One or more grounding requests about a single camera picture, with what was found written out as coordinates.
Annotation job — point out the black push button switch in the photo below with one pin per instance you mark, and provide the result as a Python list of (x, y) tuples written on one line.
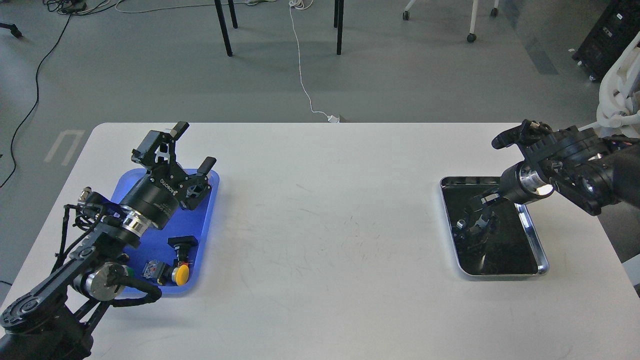
[(182, 246)]

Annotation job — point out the yellow push button switch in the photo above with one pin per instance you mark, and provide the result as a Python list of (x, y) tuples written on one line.
[(163, 274)]

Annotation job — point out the black equipment case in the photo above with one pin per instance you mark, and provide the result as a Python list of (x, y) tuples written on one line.
[(611, 34)]

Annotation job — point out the silver metal tray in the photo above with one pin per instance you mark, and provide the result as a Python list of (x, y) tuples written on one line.
[(513, 252)]

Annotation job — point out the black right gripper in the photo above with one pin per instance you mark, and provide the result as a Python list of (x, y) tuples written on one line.
[(519, 184)]

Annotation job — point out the green push button switch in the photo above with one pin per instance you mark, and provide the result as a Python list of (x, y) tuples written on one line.
[(129, 271)]

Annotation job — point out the white office chair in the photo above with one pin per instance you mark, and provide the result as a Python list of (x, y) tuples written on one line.
[(618, 107)]

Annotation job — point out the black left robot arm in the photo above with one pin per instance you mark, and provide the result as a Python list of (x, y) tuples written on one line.
[(56, 319)]

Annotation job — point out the white chair base with casters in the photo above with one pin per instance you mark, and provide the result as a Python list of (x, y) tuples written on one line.
[(459, 16)]

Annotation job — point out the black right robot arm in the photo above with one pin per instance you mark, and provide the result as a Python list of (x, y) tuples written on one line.
[(590, 171)]

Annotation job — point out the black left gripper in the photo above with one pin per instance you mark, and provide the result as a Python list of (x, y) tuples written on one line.
[(163, 201)]

